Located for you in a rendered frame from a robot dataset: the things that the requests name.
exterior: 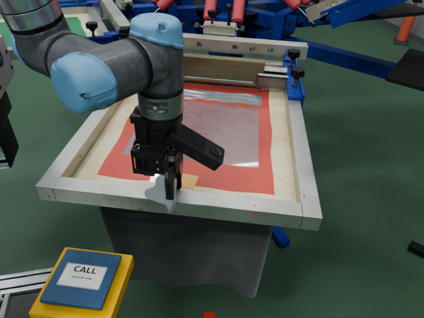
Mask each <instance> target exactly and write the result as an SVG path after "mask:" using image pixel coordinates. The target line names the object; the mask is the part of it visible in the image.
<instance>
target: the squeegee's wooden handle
mask: <svg viewBox="0 0 424 318"><path fill-rule="evenodd" d="M264 68H265V60H264V59H249V58H241V57H227V56H212V55H204V54H189V53H184V74H185V75H193V76H207V77H215V78H229V79H236V80H251V81H254V83H255V84H257V76H258V73H263V74H264Z"/></svg>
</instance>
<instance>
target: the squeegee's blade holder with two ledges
mask: <svg viewBox="0 0 424 318"><path fill-rule="evenodd" d="M184 79H186V80H199V81H214V82H221V83H235V84H243V85H253V84H254V81H251V80H243V79H229V78H215V77H207V76H193V75H185V74H184Z"/></svg>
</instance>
